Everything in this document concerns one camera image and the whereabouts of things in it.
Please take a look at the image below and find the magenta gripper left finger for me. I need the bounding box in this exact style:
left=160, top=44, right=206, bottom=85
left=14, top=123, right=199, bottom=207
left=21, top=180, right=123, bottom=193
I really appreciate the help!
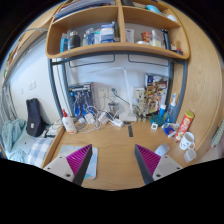
left=44, top=145, right=92, bottom=186

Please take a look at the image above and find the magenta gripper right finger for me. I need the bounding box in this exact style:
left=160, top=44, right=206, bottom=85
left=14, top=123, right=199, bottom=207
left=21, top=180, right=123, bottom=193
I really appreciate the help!
left=134, top=144, right=182, bottom=184

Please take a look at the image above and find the white computer mouse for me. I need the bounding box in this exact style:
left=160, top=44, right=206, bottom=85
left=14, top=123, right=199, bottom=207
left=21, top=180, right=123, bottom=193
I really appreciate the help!
left=155, top=144, right=170, bottom=156

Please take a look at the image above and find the plaid pillow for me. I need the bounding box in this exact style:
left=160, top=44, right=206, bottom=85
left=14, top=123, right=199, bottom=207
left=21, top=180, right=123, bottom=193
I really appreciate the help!
left=27, top=138, right=53, bottom=167

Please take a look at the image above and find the small white square container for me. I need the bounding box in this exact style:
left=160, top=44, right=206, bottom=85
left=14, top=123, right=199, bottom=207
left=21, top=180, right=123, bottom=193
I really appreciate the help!
left=184, top=149, right=197, bottom=163

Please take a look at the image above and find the white mug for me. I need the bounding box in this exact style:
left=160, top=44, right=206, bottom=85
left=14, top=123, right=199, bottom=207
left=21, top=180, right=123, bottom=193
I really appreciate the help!
left=179, top=132, right=195, bottom=150

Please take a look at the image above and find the white lotion bottle red cap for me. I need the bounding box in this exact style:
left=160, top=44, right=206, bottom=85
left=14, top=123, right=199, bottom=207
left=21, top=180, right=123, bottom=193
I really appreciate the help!
left=62, top=110, right=77, bottom=134

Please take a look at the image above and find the teal round dish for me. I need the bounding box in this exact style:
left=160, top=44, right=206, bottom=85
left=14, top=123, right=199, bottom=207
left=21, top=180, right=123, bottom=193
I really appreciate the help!
left=150, top=115, right=164, bottom=126

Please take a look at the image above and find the white power adapter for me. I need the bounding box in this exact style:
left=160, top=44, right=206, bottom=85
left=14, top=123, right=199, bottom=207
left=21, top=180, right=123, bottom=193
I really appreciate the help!
left=85, top=113, right=95, bottom=124

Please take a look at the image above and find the blue spray bottle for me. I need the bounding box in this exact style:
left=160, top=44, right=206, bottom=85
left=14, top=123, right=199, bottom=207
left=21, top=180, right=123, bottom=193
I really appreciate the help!
left=165, top=94, right=176, bottom=123

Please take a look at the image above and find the white desk lamp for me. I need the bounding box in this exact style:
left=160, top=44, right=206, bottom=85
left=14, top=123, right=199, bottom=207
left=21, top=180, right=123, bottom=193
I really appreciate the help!
left=97, top=67, right=137, bottom=122

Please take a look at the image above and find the black backpack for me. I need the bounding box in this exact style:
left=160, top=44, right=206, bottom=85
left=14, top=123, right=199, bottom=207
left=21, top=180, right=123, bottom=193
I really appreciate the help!
left=26, top=98, right=46, bottom=137

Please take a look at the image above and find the red yellow chips can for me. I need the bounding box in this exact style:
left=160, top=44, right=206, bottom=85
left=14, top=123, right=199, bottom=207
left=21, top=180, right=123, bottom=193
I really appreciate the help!
left=175, top=111, right=194, bottom=142

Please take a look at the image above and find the light blue blanket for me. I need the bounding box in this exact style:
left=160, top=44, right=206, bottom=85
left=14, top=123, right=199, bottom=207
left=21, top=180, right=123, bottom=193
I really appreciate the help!
left=1, top=119, right=27, bottom=163

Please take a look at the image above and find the blue robot model box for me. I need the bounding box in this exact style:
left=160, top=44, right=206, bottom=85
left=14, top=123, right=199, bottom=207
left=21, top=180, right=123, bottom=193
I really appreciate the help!
left=69, top=82, right=95, bottom=119

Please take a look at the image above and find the colourful figure box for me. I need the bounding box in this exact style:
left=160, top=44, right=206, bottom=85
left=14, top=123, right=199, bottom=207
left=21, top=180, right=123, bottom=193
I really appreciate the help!
left=145, top=73, right=169, bottom=115

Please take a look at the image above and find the black thermos on shelf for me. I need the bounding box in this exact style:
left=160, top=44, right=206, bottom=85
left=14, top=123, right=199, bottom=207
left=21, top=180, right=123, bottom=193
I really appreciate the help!
left=68, top=31, right=80, bottom=49

